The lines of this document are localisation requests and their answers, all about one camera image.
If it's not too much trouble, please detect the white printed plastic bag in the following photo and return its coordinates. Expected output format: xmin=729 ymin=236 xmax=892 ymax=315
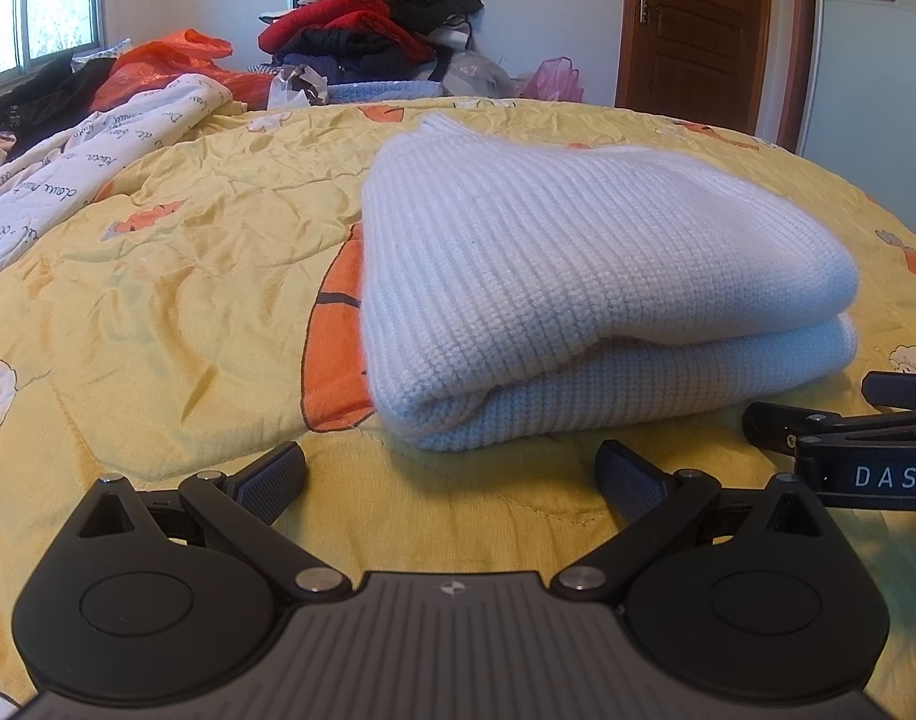
xmin=266 ymin=64 xmax=331 ymax=110

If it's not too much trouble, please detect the pile of dark and red clothes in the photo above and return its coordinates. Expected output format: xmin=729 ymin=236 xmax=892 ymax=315
xmin=257 ymin=0 xmax=483 ymax=87

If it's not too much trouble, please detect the clear plastic bag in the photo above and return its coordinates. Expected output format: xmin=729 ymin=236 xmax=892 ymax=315
xmin=439 ymin=51 xmax=515 ymax=98

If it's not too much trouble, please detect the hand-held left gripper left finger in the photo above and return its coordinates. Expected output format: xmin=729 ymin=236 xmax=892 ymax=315
xmin=71 ymin=441 xmax=354 ymax=605

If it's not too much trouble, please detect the black clothing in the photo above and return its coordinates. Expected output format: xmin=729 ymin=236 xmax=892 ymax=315
xmin=0 ymin=56 xmax=118 ymax=158

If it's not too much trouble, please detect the brown wooden door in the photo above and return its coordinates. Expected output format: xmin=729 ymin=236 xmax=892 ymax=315
xmin=615 ymin=0 xmax=815 ymax=147

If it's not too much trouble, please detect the white knit sweater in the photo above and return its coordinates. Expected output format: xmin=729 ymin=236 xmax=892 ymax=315
xmin=360 ymin=114 xmax=860 ymax=452

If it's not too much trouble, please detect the light blue knit blanket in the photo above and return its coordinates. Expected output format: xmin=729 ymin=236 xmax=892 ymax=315
xmin=326 ymin=79 xmax=448 ymax=104

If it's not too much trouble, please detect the white script print quilt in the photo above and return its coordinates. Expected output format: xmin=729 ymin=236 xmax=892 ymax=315
xmin=0 ymin=73 xmax=238 ymax=290

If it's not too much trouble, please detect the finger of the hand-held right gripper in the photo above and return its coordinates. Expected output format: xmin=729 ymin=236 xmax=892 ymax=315
xmin=743 ymin=401 xmax=916 ymax=458
xmin=861 ymin=371 xmax=916 ymax=407

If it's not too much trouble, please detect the orange plastic bag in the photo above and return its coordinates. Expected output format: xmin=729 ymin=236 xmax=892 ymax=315
xmin=90 ymin=28 xmax=275 ymax=112

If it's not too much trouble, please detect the yellow carrot print quilt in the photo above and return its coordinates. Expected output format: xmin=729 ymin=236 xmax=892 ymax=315
xmin=0 ymin=96 xmax=916 ymax=706

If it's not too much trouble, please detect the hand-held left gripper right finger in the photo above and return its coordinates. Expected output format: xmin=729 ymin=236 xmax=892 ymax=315
xmin=551 ymin=441 xmax=828 ymax=605

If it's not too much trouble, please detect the pink plastic bag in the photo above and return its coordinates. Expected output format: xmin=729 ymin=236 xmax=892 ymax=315
xmin=521 ymin=56 xmax=585 ymax=102

